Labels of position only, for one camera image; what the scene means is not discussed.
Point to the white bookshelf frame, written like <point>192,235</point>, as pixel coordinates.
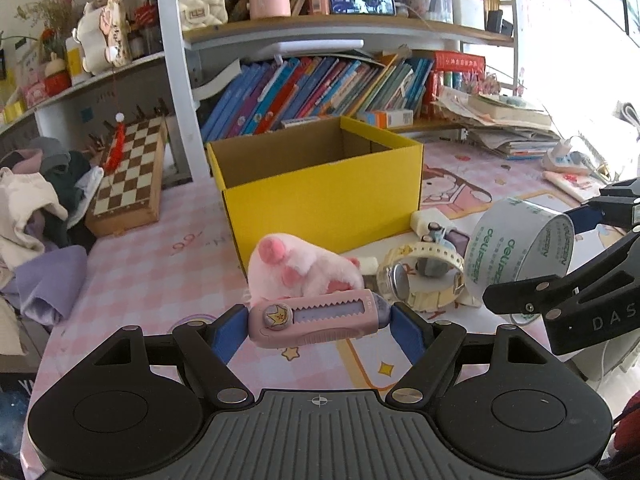
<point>189,60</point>

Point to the stack of papers and books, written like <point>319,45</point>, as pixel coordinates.
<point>504,125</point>

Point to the plush bunny doll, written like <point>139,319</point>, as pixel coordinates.
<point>102,32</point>

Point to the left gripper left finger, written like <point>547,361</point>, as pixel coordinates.
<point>206,350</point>

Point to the cream quilted handbag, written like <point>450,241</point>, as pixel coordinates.
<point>197,14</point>

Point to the clear packing tape roll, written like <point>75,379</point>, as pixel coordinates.
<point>516,240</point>

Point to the red tassel ornament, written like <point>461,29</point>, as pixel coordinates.
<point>116,153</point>

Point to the orange white toothpaste box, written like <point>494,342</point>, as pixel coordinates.
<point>387,119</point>

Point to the pink plush paw toy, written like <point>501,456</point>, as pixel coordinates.
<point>284,266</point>

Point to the pink utility knife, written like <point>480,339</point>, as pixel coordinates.
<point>295,322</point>

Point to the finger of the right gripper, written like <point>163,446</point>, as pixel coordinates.
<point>617,205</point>
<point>537,294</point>

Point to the white power bank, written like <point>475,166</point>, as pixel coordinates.
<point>421,221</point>

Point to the wooden chess board box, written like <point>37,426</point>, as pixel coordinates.
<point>130,198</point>

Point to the smartphone on shelf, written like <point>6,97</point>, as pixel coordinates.
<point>363,7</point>

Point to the yellow cardboard box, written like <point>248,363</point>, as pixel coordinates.
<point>336,183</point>

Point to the pile of clothes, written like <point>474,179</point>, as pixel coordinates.
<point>46,191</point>

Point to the pink cartoon desk mat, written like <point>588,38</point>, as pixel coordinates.
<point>184,268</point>

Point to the row of leaning books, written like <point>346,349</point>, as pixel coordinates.
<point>258,97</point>

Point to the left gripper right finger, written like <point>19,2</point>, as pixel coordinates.
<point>432,350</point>

